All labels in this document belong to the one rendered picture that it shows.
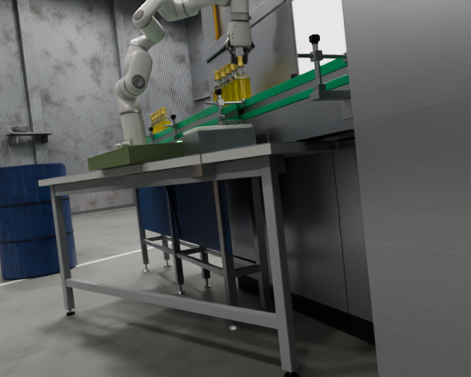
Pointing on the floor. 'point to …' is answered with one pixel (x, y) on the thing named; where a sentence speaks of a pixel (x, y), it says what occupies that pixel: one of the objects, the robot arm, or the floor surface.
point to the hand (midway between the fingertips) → (239, 59)
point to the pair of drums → (28, 221)
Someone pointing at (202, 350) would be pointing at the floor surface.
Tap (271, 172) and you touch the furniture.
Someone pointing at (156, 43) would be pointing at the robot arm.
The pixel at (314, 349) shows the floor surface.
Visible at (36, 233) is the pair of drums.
